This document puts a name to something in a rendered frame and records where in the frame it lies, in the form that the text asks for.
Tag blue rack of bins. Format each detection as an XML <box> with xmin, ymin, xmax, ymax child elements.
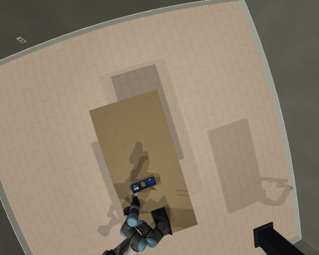
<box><xmin>131</xmin><ymin>177</ymin><xmax>156</xmax><ymax>194</ymax></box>

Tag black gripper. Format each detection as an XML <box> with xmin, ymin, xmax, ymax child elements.
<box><xmin>123</xmin><ymin>194</ymin><xmax>140</xmax><ymax>216</ymax></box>

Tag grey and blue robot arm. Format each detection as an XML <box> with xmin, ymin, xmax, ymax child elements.
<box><xmin>102</xmin><ymin>208</ymin><xmax>170</xmax><ymax>255</ymax></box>

